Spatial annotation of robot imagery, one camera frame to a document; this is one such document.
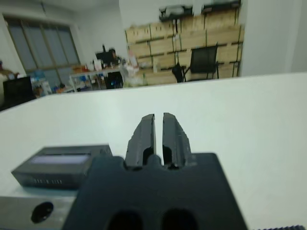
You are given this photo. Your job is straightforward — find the black computer tower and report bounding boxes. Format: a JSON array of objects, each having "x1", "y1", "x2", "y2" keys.
[{"x1": 106, "y1": 71, "x2": 124, "y2": 90}]

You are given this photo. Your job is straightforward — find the pink white carton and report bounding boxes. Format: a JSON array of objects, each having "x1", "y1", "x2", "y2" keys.
[{"x1": 128, "y1": 54, "x2": 139, "y2": 68}]

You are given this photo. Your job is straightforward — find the white office desk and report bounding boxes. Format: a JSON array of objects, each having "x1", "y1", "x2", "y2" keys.
[{"x1": 69, "y1": 66, "x2": 128, "y2": 93}]

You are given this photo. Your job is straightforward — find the black mesh office chair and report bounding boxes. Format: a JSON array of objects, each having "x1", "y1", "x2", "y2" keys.
[{"x1": 183, "y1": 44, "x2": 220, "y2": 82}]

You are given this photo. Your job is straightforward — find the black equipment box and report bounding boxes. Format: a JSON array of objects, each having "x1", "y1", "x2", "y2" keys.
[{"x1": 2, "y1": 76, "x2": 36, "y2": 106}]

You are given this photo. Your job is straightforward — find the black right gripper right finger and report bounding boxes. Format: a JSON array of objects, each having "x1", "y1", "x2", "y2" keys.
[{"x1": 162, "y1": 112, "x2": 192, "y2": 168}]

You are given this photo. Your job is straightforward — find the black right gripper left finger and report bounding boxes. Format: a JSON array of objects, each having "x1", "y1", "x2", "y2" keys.
[{"x1": 124, "y1": 114, "x2": 156, "y2": 168}]

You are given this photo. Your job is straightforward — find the large office window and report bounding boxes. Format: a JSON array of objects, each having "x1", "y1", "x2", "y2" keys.
[{"x1": 3, "y1": 16, "x2": 81, "y2": 83}]

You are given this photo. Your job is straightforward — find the white plastic bag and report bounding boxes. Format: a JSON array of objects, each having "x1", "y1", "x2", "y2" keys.
[{"x1": 122, "y1": 64, "x2": 141, "y2": 87}]

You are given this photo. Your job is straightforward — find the black computer monitor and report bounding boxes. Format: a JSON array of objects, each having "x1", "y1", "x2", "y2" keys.
[{"x1": 95, "y1": 51, "x2": 111, "y2": 65}]

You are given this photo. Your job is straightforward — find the black box lid camera print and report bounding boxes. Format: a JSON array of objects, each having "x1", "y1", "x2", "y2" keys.
[{"x1": 11, "y1": 143, "x2": 113, "y2": 190}]

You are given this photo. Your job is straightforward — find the black carry case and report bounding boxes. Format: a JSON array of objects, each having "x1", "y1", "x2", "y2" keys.
[{"x1": 201, "y1": 1, "x2": 242, "y2": 14}]

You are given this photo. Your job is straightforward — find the seated person dark clothes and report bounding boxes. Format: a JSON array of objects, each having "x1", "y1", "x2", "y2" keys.
[{"x1": 107, "y1": 48, "x2": 120, "y2": 67}]

